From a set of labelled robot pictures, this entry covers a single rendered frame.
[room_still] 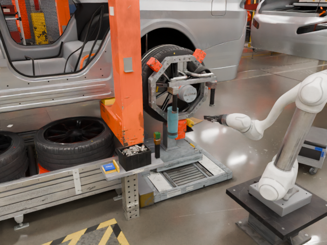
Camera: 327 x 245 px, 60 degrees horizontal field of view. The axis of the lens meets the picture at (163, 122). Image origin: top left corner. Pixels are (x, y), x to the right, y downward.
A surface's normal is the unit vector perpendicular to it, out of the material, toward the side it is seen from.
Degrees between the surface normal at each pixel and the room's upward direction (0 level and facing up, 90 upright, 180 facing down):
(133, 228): 0
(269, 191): 95
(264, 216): 0
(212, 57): 90
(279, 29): 86
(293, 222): 0
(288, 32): 87
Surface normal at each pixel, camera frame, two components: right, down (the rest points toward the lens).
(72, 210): 0.00, -0.91
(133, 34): 0.44, 0.36
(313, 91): -0.59, 0.22
